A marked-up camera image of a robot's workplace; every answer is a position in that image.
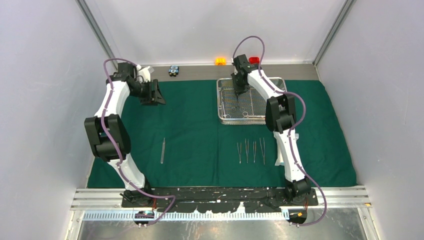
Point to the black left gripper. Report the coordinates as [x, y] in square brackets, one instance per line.
[153, 97]

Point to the red toy block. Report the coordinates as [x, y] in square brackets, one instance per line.
[254, 60]

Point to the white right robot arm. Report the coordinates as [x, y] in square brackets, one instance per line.
[280, 119]

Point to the steel ring-handled scissors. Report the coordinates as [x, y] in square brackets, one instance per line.
[245, 115]

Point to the yellow toy block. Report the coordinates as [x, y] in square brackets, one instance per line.
[220, 61]

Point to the steel surgical forceps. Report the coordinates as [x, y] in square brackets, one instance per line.
[239, 150]

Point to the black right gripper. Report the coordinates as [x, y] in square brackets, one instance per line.
[240, 90]

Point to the steel needle holder clamp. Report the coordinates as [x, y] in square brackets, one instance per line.
[254, 149]

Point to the long steel probe rod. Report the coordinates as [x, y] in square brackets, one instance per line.
[163, 151]

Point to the blue owl toy block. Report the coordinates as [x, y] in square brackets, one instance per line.
[173, 70]

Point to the green surgical drape cloth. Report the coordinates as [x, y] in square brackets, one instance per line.
[201, 151]

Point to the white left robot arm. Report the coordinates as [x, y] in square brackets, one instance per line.
[108, 138]

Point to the metal mesh instrument tray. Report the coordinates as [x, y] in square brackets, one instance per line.
[229, 107]

